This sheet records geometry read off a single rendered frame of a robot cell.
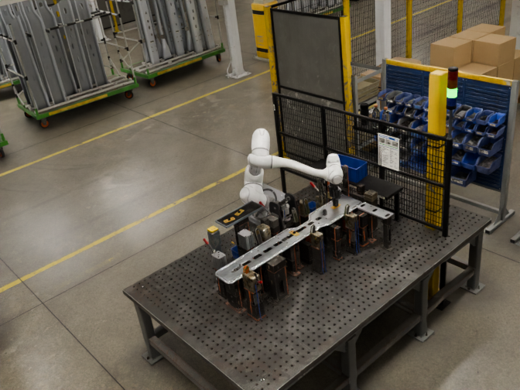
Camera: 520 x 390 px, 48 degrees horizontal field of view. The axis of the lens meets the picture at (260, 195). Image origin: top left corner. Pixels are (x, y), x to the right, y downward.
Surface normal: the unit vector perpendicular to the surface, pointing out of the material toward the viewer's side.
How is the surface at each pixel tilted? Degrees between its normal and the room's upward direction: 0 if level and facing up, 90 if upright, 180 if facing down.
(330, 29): 90
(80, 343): 0
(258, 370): 0
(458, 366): 0
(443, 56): 90
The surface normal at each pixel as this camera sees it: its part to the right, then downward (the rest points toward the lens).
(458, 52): 0.60, 0.33
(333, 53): -0.73, 0.40
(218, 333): -0.11, -0.86
